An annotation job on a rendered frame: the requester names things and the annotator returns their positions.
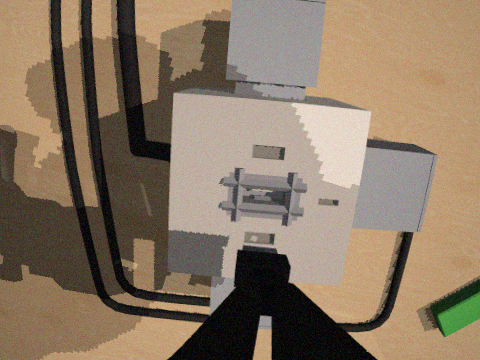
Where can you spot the green rectangular block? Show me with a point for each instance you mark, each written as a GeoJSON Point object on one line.
{"type": "Point", "coordinates": [458, 310]}

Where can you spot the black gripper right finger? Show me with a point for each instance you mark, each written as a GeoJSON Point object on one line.
{"type": "Point", "coordinates": [301, 331]}

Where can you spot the white cube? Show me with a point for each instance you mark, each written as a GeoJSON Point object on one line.
{"type": "Point", "coordinates": [215, 131]}

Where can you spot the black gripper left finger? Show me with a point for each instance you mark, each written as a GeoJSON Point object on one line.
{"type": "Point", "coordinates": [230, 333]}

